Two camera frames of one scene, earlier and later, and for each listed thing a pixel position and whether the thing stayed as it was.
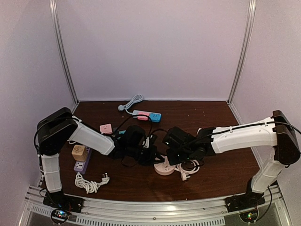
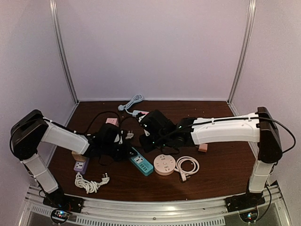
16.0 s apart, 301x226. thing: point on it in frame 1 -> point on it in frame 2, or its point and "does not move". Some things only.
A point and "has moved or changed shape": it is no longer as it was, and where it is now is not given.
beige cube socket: [79, 152] does not move
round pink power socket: [164, 168] does not move
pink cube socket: [106, 129] has moved or changed shape
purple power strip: [82, 166] does not move
